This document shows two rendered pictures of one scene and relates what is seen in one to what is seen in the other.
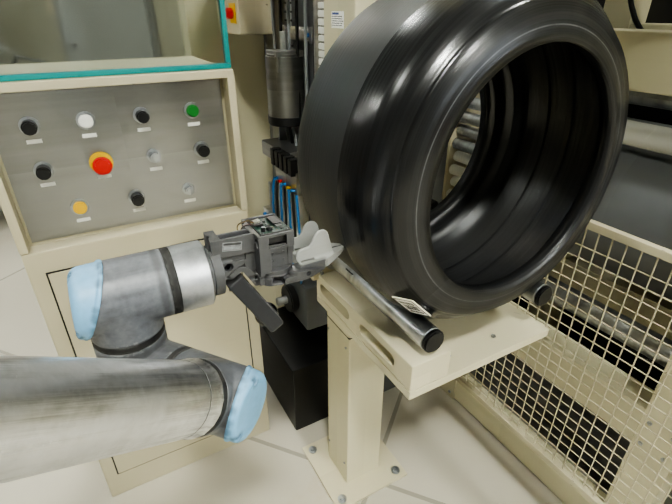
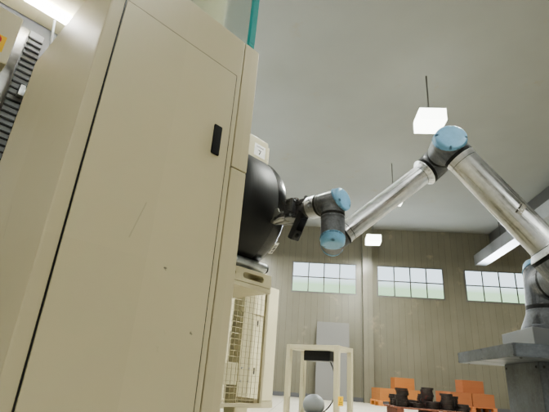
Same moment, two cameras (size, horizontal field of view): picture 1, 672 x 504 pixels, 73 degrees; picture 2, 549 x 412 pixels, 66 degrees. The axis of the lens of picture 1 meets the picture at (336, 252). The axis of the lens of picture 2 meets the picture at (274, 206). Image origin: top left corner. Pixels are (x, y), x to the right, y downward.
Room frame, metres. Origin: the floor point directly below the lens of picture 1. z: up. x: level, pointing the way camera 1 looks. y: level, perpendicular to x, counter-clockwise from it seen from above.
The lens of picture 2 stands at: (1.08, 1.62, 0.45)
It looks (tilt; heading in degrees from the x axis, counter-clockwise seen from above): 22 degrees up; 254
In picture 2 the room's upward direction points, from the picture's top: 4 degrees clockwise
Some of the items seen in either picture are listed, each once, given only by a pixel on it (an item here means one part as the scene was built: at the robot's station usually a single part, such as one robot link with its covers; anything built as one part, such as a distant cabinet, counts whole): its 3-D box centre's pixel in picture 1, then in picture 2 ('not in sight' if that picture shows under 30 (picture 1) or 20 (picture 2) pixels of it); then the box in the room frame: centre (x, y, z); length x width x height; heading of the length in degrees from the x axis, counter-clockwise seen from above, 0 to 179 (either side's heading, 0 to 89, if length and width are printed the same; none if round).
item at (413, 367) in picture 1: (374, 317); (234, 275); (0.76, -0.08, 0.83); 0.36 x 0.09 x 0.06; 29
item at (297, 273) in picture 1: (295, 268); not in sight; (0.57, 0.06, 1.06); 0.09 x 0.05 x 0.02; 119
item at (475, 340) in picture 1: (426, 312); (212, 287); (0.83, -0.20, 0.80); 0.37 x 0.36 x 0.02; 119
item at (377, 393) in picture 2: not in sight; (395, 391); (-5.80, -9.38, 0.37); 1.31 x 1.00 x 0.73; 157
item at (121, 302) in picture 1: (124, 293); (332, 202); (0.48, 0.27, 1.08); 0.12 x 0.09 x 0.10; 119
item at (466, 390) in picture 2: not in sight; (463, 396); (-7.48, -8.73, 0.40); 1.41 x 1.08 x 0.79; 159
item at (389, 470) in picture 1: (353, 459); not in sight; (1.04, -0.06, 0.01); 0.27 x 0.27 x 0.02; 29
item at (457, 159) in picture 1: (492, 154); not in sight; (1.20, -0.43, 1.05); 0.20 x 0.15 x 0.30; 29
